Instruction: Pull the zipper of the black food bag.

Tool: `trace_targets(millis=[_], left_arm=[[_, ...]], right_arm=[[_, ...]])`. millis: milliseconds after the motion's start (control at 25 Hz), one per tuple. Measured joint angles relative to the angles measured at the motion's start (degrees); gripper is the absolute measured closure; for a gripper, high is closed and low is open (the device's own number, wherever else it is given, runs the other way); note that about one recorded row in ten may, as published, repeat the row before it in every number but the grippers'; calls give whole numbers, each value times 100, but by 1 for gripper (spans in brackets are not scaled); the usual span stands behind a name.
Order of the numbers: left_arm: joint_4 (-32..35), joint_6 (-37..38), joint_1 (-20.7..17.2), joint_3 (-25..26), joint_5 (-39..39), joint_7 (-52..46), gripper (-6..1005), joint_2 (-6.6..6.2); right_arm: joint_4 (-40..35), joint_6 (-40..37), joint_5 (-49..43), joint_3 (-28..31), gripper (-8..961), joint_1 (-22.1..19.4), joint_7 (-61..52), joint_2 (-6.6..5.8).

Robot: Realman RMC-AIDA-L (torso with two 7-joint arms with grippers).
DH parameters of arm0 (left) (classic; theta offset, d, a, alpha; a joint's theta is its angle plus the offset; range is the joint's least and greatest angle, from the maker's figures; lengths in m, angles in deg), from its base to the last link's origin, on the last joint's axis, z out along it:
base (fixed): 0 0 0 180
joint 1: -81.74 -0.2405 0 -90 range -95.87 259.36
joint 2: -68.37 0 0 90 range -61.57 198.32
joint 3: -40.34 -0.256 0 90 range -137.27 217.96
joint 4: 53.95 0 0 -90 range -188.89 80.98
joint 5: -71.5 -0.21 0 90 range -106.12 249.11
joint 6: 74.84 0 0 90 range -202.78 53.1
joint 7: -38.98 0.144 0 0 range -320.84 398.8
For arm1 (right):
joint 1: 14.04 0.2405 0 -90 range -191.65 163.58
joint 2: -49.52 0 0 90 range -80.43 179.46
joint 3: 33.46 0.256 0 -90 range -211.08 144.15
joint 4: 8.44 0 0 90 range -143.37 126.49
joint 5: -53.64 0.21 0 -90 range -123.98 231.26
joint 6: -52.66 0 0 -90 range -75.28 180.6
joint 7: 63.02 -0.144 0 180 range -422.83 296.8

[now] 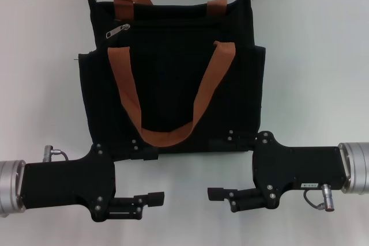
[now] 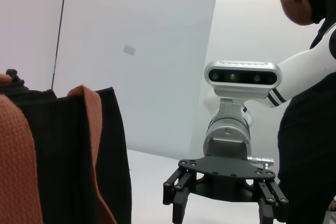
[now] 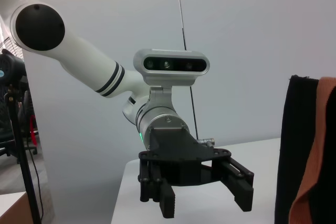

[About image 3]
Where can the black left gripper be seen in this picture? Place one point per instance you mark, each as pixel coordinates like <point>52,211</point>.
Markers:
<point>173,153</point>

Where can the black fabric food bag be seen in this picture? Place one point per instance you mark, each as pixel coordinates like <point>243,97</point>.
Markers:
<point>296,142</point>

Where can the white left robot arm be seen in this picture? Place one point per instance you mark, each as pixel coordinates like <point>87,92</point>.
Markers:
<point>86,58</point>

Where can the black tripod stand pole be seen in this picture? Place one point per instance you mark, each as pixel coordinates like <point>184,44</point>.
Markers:
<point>23,155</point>

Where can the black office chair red accent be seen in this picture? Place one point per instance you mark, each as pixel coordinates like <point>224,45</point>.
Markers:
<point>30,119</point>

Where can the black mesh office chair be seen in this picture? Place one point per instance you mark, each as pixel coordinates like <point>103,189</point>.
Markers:
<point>6,124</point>

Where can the silver left camera mount bracket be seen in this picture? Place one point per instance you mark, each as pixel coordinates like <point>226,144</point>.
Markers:
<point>160,98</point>

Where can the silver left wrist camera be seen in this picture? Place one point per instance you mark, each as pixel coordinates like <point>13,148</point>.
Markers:
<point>170,65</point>

